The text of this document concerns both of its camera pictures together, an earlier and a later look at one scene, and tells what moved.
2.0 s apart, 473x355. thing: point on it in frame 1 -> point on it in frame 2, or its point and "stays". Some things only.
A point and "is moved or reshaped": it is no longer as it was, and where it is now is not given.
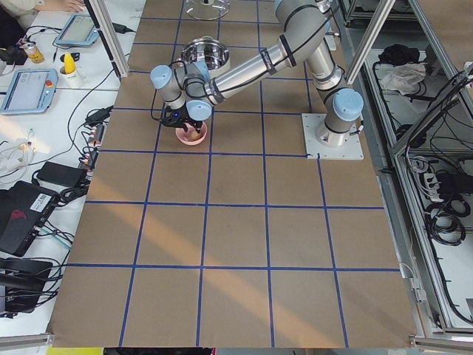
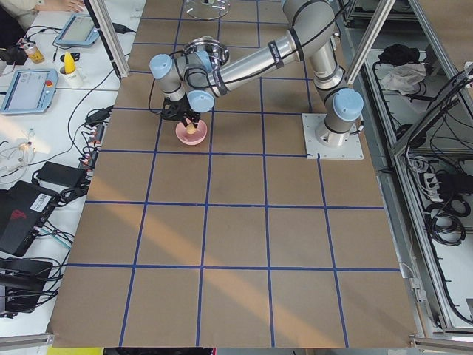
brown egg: (195, 135) is moved or reshaped
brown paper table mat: (239, 239) stays
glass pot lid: (207, 9) stays
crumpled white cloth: (401, 77) stays
